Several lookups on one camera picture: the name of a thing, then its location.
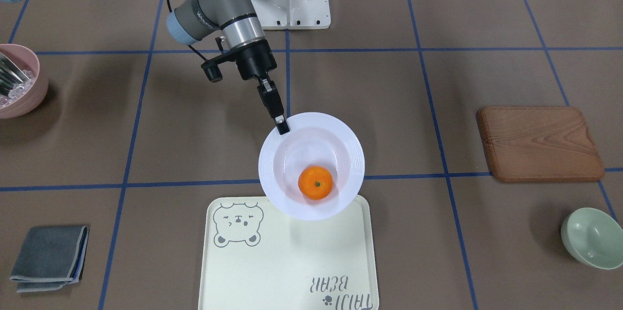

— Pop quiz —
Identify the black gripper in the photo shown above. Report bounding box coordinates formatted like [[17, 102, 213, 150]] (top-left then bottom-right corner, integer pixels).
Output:
[[235, 40, 290, 135]]

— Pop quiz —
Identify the white round plate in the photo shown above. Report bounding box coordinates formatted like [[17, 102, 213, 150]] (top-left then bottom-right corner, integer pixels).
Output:
[[258, 112, 366, 221]]

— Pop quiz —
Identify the orange mandarin fruit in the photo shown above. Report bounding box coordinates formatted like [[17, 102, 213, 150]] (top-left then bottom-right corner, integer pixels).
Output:
[[297, 165, 334, 201]]

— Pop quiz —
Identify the cream bear tray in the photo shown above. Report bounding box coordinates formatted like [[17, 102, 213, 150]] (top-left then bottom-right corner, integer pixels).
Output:
[[197, 196, 380, 310]]

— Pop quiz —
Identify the pink bowl with ice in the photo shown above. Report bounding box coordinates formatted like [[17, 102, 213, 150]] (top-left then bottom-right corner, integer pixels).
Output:
[[0, 44, 49, 119]]

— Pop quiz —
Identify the metal scoop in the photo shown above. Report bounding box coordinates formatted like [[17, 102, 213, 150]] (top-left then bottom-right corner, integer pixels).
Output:
[[0, 53, 31, 97]]

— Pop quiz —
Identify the wooden cutting board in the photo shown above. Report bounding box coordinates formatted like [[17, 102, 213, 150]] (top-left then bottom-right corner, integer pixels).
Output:
[[476, 106, 605, 182]]

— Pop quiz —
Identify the grey folded cloth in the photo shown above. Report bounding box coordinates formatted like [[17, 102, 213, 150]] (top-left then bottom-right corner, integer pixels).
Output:
[[10, 225, 91, 293]]

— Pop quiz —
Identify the mint green bowl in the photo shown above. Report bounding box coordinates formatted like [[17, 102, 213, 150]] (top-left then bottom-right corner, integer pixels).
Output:
[[560, 207, 623, 270]]

